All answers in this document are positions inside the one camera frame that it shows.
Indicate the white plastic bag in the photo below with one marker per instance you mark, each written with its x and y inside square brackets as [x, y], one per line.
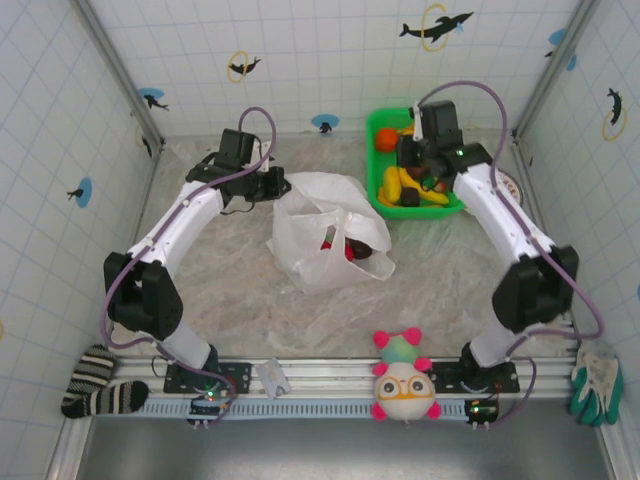
[310, 200]

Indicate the large maroon fake plum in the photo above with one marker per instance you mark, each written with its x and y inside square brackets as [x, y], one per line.
[361, 250]

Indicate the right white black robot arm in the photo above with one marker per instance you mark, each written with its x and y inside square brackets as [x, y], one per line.
[500, 230]

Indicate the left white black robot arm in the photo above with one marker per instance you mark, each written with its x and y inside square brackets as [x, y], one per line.
[172, 235]

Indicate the small yellow fake banana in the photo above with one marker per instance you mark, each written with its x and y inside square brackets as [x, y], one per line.
[405, 179]
[391, 182]

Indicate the fake orange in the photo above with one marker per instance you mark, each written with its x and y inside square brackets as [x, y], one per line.
[386, 140]

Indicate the dark fake mangosteen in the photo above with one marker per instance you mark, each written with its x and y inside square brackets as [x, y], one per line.
[410, 198]

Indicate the long yellow fake banana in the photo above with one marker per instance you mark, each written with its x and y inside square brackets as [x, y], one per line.
[435, 199]

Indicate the green plastic basket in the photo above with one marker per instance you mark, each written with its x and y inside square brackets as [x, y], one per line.
[372, 180]

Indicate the blue circle black fish sticker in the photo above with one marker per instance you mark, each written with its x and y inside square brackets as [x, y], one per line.
[85, 190]
[150, 95]
[325, 121]
[557, 36]

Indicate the round white printed plate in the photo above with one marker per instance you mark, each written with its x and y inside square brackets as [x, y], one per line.
[512, 187]

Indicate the round plush toy with glasses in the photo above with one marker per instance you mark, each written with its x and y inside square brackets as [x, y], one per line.
[405, 390]

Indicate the black white striped sock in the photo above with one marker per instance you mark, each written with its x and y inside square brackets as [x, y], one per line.
[100, 400]

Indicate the green white work glove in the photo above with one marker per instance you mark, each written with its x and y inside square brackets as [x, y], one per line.
[595, 390]

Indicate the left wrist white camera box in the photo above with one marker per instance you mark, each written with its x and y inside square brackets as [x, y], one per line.
[267, 165]

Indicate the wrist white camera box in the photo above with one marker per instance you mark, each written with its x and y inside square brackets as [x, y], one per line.
[267, 165]
[417, 125]

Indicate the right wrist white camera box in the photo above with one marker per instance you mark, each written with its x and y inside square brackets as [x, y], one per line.
[417, 125]

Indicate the aluminium frame side bar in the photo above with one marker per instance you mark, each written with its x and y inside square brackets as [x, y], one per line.
[145, 200]

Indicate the aluminium corner post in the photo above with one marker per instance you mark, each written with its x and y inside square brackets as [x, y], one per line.
[550, 75]
[120, 75]

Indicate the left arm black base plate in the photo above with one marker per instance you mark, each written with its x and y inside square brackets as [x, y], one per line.
[240, 375]

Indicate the aluminium mounting rail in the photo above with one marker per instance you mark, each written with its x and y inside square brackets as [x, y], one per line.
[330, 375]

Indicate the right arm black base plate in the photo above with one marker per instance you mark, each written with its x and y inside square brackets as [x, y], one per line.
[445, 375]

